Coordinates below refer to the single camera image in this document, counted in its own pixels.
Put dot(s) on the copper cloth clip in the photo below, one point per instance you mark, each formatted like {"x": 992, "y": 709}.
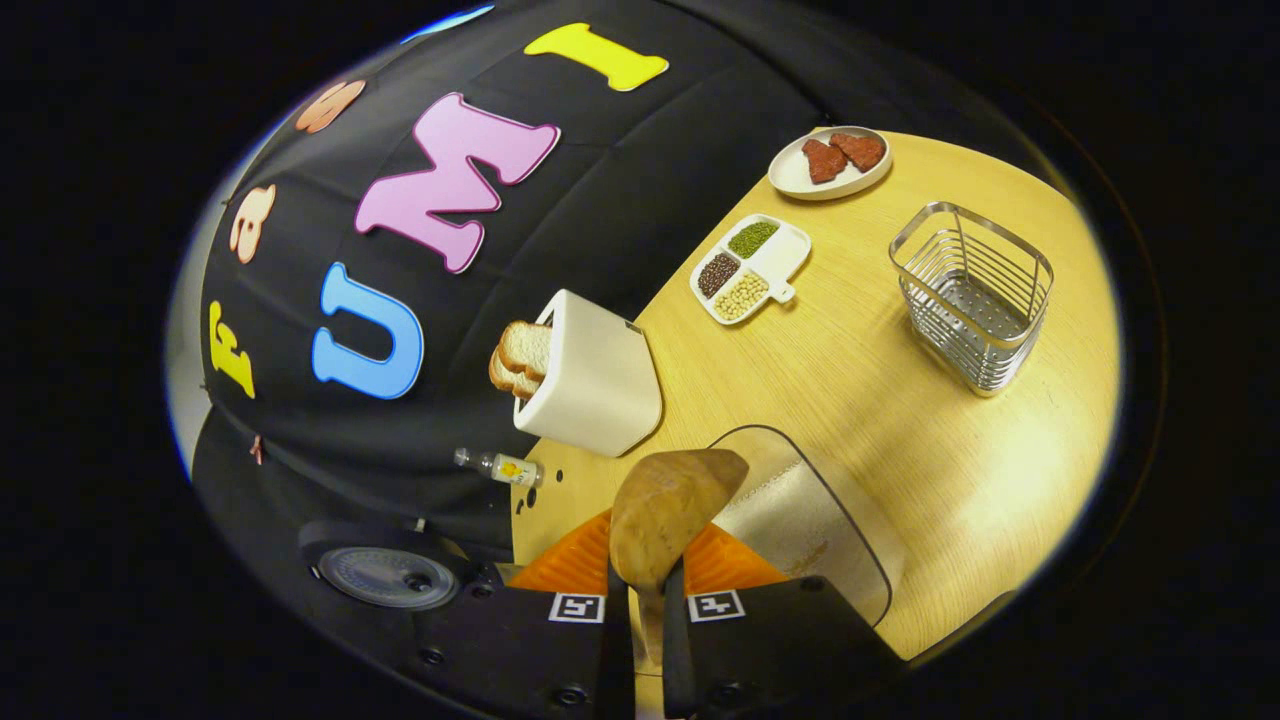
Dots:
{"x": 257, "y": 450}

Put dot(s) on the white divided bean dish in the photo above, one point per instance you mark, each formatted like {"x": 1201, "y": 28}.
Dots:
{"x": 785, "y": 255}

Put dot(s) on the clear plastic rice container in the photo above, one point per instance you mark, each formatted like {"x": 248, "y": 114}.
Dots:
{"x": 860, "y": 560}

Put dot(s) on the white round plate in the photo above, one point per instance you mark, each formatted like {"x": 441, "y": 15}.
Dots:
{"x": 790, "y": 178}

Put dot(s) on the small clear glass bottle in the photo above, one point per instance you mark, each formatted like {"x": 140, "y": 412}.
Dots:
{"x": 510, "y": 468}

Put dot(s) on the white toaster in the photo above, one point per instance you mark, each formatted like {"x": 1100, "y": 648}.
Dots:
{"x": 600, "y": 380}

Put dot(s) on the red meat piece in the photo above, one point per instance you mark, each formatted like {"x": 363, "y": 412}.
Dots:
{"x": 824, "y": 161}
{"x": 860, "y": 150}

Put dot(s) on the white rice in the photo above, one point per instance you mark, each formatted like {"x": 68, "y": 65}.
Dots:
{"x": 790, "y": 510}

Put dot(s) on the dark grey rice cooker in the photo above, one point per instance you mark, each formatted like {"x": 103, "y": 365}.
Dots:
{"x": 385, "y": 577}

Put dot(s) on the wooden spoon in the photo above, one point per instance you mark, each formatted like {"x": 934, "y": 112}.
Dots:
{"x": 670, "y": 510}

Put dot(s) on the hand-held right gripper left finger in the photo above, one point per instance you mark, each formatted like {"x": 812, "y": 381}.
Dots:
{"x": 520, "y": 650}

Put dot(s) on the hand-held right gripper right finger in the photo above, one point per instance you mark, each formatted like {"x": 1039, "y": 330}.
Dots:
{"x": 770, "y": 650}

